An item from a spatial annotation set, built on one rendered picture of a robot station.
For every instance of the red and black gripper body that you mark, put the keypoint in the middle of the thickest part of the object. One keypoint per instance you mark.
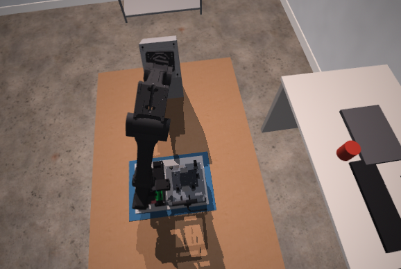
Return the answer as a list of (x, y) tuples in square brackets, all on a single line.
[(150, 198)]

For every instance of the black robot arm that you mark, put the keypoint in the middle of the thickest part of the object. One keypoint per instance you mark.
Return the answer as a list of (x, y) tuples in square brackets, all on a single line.
[(148, 126)]

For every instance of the green circuit board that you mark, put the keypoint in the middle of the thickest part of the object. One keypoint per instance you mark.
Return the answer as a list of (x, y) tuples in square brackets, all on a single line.
[(158, 195)]

